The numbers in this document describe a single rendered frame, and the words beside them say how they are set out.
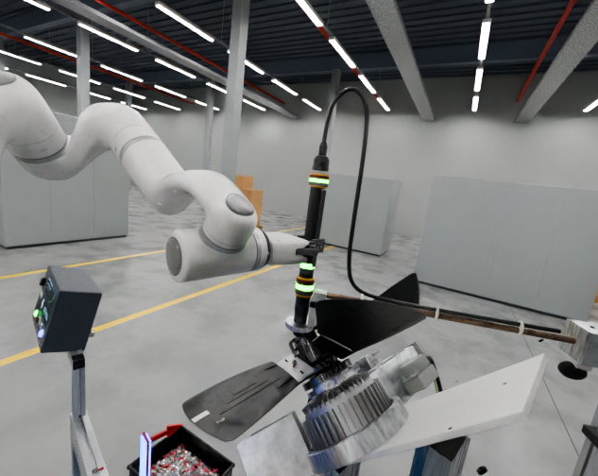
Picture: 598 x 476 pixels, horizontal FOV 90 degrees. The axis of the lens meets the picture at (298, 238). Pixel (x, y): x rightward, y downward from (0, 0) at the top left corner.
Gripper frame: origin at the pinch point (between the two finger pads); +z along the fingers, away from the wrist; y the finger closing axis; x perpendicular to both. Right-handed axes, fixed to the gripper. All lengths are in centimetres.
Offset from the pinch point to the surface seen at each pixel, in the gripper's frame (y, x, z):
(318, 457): 14.1, -44.2, -4.1
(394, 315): 21.4, -9.6, 3.1
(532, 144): -152, 226, 1214
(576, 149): -40, 215, 1246
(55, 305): -58, -29, -40
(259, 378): -1.9, -32.2, -9.4
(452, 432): 35.9, -23.4, 0.4
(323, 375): 6.5, -32.0, 3.9
